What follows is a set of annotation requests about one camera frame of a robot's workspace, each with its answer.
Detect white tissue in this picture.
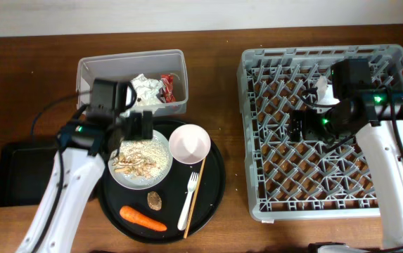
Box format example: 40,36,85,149
132,78,164,114
131,74,147,87

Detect red snack wrapper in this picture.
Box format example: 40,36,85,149
161,74,176,103

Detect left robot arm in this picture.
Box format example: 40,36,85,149
17,79,153,252

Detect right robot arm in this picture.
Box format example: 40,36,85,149
288,59,403,252

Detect grey dishwasher rack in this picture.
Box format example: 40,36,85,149
237,44,403,223

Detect peanut shell scraps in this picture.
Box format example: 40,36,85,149
112,152,158,179

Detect clear plastic bin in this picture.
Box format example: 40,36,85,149
76,49,188,117

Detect pink bowl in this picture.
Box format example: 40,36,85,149
169,124,211,164

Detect grey plate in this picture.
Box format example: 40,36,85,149
108,130,173,190

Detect brown walnut shell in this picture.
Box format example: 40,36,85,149
147,191,162,211

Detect white plastic fork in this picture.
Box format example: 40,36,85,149
177,172,198,231

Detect orange carrot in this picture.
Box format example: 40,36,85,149
120,206,167,232

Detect wooden chopstick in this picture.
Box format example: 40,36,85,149
184,157,206,239

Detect round black tray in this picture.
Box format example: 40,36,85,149
97,117,227,245

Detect black rectangular tray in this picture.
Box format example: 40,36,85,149
0,137,57,207

